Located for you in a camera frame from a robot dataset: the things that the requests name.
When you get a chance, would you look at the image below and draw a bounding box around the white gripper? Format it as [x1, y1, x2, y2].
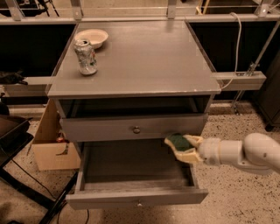
[164, 135, 244, 167]

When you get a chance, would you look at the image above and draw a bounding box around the green and yellow sponge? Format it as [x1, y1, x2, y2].
[168, 133, 193, 151]

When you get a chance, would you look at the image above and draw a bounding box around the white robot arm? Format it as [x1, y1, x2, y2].
[164, 133, 280, 175]

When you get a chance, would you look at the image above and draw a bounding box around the closed grey upper drawer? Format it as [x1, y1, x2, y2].
[60, 114, 207, 142]

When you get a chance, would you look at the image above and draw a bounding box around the round drawer knob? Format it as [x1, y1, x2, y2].
[133, 126, 141, 134]

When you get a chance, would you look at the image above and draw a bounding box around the open grey lower drawer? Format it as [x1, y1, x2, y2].
[66, 139, 208, 209]

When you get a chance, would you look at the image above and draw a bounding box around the grey drawer cabinet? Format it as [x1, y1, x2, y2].
[46, 20, 221, 211]

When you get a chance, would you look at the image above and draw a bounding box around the crushed silver soda can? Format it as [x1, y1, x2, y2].
[73, 38, 97, 76]

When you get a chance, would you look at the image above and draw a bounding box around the cardboard box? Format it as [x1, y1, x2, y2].
[31, 100, 81, 171]

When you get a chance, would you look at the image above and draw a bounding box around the white paper bowl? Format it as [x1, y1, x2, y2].
[74, 29, 109, 49]

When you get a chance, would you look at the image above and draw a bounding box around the black chair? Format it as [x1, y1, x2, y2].
[0, 101, 78, 224]

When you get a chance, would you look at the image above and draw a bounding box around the white cable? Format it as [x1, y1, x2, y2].
[220, 11, 243, 90]

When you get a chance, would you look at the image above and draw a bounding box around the grey metal rail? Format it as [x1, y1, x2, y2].
[212, 71, 266, 91]

